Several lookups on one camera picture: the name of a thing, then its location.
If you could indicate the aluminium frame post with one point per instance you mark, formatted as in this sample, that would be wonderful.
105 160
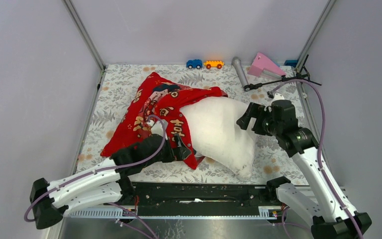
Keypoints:
318 26
84 33

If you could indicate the white pillow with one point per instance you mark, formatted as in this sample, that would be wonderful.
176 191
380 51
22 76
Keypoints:
215 133

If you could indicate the slotted aluminium rail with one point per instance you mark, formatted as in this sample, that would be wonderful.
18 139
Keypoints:
182 212

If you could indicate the black tripod stand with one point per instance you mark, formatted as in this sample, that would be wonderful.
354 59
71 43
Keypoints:
300 74

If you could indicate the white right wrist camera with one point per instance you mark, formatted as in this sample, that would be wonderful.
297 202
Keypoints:
275 96

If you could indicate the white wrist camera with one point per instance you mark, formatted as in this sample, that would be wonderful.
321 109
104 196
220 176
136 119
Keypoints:
275 96
158 127

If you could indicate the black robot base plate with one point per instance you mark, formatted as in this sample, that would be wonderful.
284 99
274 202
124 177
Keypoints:
174 194

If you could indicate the blue block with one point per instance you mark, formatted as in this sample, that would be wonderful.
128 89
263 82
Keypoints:
292 63

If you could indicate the red cartoon print pillowcase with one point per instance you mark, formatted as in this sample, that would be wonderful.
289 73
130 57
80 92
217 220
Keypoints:
158 99

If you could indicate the left aluminium frame post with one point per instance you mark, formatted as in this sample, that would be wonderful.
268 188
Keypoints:
84 33

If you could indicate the floral fern print sheet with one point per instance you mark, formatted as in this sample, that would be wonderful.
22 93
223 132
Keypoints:
117 92

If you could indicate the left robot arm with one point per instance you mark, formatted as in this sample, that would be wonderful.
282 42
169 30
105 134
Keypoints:
104 183

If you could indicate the blue toy car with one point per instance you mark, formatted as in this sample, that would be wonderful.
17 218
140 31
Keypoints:
194 64

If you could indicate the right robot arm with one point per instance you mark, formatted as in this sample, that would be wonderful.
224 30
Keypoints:
332 215

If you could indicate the pink wedge block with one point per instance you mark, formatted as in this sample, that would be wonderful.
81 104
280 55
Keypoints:
264 65

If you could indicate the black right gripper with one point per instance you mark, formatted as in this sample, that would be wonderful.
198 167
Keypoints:
256 111

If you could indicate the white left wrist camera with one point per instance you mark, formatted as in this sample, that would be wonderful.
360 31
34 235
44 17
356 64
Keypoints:
158 127

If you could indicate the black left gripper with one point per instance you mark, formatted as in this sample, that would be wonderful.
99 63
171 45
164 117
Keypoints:
175 154

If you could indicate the silver microphone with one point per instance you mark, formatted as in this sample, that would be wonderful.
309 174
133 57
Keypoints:
236 63

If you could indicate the yellow toy car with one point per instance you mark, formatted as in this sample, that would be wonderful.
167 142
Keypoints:
213 64

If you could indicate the right aluminium frame post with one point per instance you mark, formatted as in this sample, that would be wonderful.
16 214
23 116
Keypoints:
318 26

